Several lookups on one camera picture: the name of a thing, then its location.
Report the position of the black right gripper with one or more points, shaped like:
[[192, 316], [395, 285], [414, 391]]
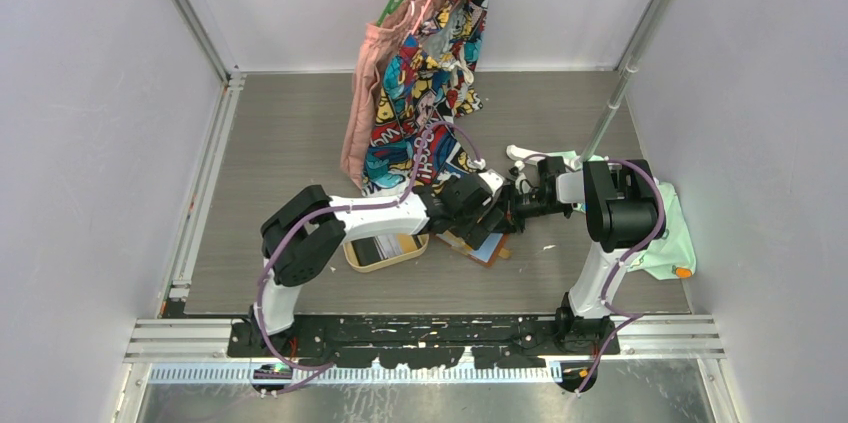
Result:
[[508, 201]]

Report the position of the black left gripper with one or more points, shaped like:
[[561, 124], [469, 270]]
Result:
[[474, 233]]

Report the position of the brown leather card holder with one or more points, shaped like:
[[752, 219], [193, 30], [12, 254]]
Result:
[[490, 251]]

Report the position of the beige oval card tray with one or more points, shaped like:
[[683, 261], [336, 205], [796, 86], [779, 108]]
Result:
[[351, 258]]

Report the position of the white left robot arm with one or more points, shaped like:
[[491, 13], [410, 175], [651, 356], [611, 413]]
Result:
[[301, 237]]

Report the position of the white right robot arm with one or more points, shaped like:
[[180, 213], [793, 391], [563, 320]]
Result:
[[583, 321]]

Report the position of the stack of dark cards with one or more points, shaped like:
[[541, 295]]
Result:
[[381, 249]]

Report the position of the colourful comic print shorts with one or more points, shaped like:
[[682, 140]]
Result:
[[428, 83]]

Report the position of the mint green cartoon cloth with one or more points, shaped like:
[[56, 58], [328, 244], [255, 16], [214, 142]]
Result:
[[662, 248]]

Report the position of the pink hanging garment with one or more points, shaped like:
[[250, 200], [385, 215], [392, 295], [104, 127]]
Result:
[[381, 43]]

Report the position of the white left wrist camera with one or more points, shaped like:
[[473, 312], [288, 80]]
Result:
[[492, 179]]

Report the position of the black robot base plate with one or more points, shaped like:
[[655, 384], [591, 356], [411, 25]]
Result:
[[501, 341]]

